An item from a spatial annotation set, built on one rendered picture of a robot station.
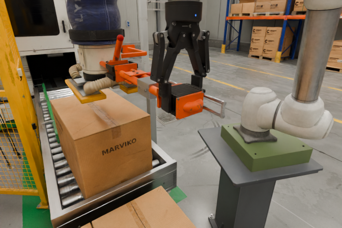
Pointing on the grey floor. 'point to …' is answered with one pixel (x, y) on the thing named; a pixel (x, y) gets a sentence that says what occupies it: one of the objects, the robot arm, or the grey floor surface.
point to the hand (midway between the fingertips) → (181, 95)
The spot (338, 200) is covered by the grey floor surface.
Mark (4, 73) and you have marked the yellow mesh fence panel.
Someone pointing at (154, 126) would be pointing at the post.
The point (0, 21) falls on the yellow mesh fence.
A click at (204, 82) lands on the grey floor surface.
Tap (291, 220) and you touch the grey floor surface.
